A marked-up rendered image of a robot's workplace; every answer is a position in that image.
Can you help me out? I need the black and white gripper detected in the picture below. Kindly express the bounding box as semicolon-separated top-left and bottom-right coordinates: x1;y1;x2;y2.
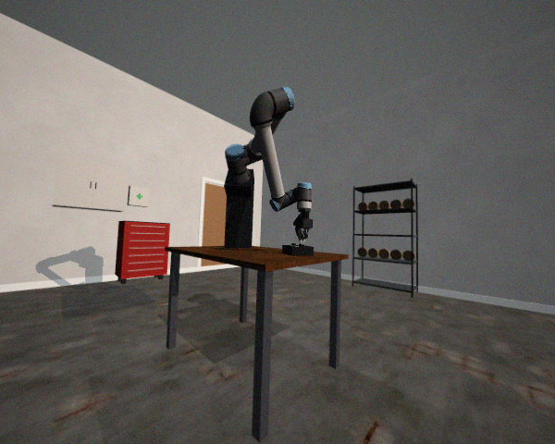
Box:
295;209;313;245

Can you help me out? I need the black lighting desk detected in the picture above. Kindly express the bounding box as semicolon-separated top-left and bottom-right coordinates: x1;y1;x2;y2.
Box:
282;243;314;256

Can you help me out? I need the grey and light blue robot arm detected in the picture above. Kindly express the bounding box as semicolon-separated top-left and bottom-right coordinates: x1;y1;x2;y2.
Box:
225;87;312;212

